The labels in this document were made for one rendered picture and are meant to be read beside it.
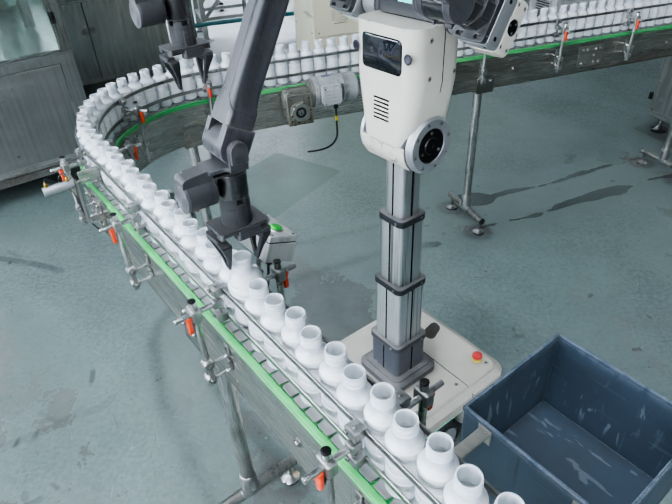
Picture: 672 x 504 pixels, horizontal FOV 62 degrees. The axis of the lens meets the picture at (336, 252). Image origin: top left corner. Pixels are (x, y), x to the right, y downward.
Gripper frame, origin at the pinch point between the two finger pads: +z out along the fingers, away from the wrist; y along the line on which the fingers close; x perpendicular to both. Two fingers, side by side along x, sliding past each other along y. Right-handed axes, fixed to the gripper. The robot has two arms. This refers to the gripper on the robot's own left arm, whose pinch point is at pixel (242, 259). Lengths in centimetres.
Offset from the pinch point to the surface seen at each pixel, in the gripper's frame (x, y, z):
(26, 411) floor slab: 119, -51, 120
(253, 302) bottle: -7.2, -2.5, 5.2
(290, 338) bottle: -19.2, -2.0, 6.0
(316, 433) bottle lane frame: -30.4, -5.1, 18.7
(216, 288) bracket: 3.4, -5.1, 6.9
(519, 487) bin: -55, 23, 32
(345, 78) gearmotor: 110, 113, 14
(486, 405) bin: -41, 30, 28
